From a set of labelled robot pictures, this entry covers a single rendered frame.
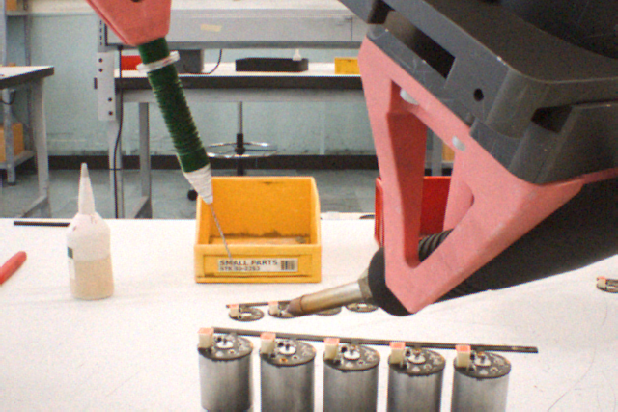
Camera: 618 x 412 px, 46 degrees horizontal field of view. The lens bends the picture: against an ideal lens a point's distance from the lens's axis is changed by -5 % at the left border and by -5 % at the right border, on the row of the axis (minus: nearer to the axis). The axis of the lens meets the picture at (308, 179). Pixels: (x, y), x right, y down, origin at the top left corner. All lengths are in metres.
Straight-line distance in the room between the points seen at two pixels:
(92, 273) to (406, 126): 0.39
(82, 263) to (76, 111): 4.34
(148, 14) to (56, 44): 4.62
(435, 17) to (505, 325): 0.39
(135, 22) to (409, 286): 0.13
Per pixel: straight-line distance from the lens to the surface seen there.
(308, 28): 2.57
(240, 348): 0.34
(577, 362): 0.49
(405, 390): 0.32
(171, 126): 0.28
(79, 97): 4.88
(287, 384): 0.33
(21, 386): 0.46
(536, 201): 0.17
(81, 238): 0.56
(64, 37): 4.87
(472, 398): 0.32
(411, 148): 0.21
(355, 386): 0.32
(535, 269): 0.20
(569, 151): 0.16
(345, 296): 0.27
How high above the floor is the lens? 0.95
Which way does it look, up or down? 12 degrees down
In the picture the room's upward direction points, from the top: straight up
